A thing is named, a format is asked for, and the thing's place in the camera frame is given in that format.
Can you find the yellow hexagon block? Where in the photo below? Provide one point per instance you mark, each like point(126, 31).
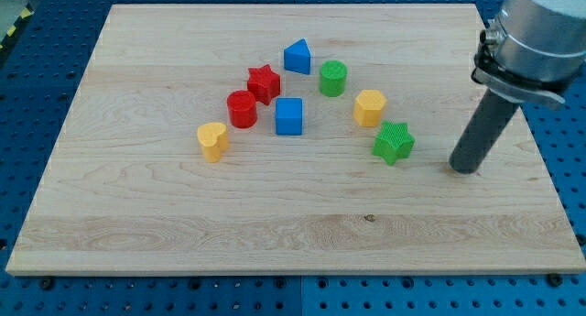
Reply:
point(369, 106)

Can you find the yellow heart block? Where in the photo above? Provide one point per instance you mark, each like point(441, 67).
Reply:
point(214, 140)

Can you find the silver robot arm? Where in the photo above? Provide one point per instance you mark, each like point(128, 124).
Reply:
point(530, 52)

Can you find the red star block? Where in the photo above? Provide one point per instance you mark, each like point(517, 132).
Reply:
point(264, 84)

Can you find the wooden board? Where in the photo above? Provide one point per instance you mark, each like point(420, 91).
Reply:
point(127, 191)

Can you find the green star block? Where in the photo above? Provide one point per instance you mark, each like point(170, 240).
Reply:
point(393, 142)

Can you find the green cylinder block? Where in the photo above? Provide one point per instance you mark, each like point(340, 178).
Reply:
point(333, 75)

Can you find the blue cube block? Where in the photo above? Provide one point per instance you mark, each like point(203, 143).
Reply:
point(289, 116)

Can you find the blue triangle block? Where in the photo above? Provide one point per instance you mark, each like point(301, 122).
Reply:
point(297, 57)

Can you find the red cylinder block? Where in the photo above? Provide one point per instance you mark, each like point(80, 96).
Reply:
point(241, 106)

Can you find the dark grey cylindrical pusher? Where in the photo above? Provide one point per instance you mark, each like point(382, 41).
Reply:
point(489, 120)

